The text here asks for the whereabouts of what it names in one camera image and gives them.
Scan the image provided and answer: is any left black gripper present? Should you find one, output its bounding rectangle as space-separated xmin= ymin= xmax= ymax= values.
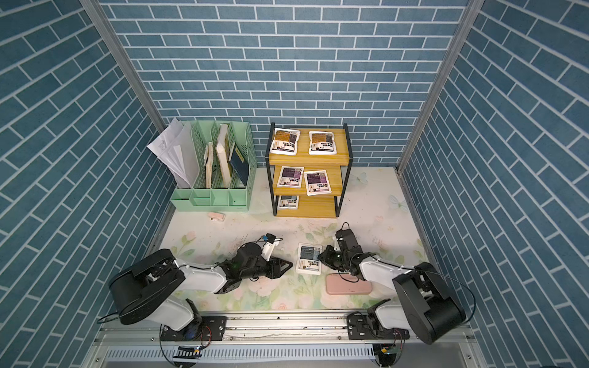
xmin=239 ymin=255 xmax=294 ymax=281

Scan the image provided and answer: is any grey coffee bag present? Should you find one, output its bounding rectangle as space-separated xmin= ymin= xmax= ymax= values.
xmin=295 ymin=243 xmax=322 ymax=275
xmin=278 ymin=196 xmax=299 ymax=210

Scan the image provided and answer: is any purple coffee bag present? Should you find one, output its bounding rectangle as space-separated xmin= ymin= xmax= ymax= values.
xmin=277 ymin=166 xmax=305 ymax=189
xmin=304 ymin=170 xmax=331 ymax=196

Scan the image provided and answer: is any orange coffee bag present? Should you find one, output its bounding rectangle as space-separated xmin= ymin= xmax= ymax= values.
xmin=308 ymin=130 xmax=337 ymax=156
xmin=270 ymin=128 xmax=301 ymax=156

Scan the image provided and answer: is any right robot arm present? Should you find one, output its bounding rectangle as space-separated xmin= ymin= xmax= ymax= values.
xmin=318 ymin=228 xmax=476 ymax=345

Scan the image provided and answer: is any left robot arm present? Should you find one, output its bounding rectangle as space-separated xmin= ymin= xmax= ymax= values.
xmin=97 ymin=234 xmax=293 ymax=341

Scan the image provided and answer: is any wooden three-tier shelf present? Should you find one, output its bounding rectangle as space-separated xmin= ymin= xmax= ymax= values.
xmin=265 ymin=123 xmax=354 ymax=219

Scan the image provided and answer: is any pink case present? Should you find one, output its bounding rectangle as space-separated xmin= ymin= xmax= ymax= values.
xmin=325 ymin=274 xmax=373 ymax=296

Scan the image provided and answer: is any floral table mat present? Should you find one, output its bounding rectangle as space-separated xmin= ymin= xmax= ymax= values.
xmin=162 ymin=167 xmax=435 ymax=311

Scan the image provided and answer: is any small pink eraser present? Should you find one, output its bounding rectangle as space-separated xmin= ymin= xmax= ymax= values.
xmin=207 ymin=213 xmax=225 ymax=222

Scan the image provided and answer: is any green file organizer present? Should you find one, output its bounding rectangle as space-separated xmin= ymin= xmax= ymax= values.
xmin=170 ymin=121 xmax=257 ymax=213

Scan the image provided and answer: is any beige book left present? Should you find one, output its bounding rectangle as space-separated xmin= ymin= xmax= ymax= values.
xmin=203 ymin=142 xmax=214 ymax=189

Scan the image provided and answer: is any white paper stack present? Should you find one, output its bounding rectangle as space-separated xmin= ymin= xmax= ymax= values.
xmin=147 ymin=119 xmax=200 ymax=189

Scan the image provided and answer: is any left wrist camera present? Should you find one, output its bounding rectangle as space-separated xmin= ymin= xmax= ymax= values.
xmin=262 ymin=233 xmax=282 ymax=262

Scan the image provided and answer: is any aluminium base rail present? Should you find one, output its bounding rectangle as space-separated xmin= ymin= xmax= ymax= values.
xmin=82 ymin=310 xmax=486 ymax=367

